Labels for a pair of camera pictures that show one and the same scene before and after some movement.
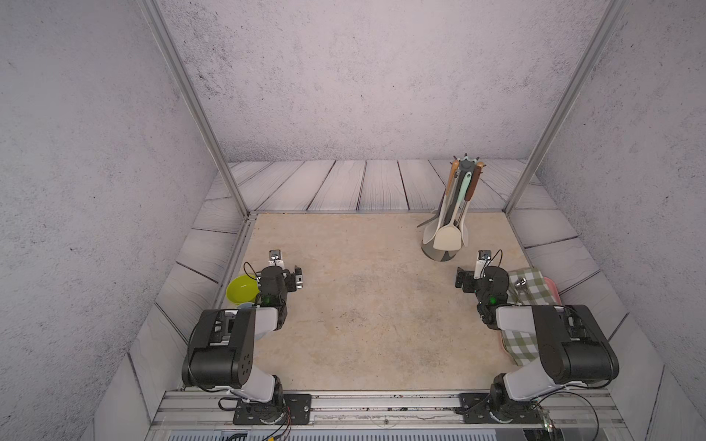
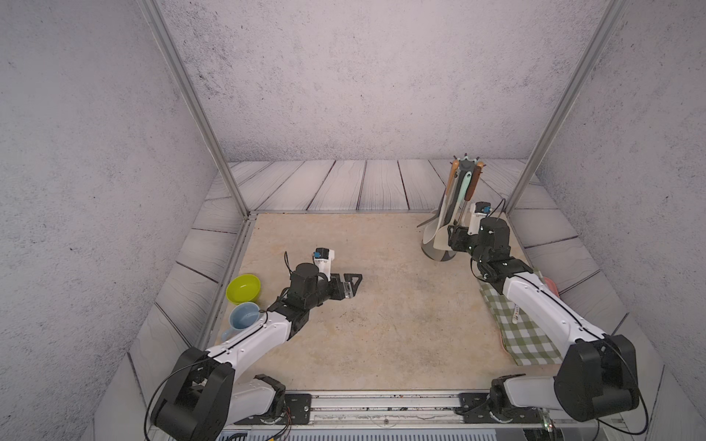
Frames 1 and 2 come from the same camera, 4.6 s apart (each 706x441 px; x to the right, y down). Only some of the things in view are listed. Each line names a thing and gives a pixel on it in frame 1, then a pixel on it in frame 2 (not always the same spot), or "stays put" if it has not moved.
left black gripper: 289,279 -> 336,293
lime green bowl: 243,289 stays put
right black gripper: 470,280 -> 458,239
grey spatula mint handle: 428,220 stays put
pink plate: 554,288 stays put
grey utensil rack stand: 465,164 stays put
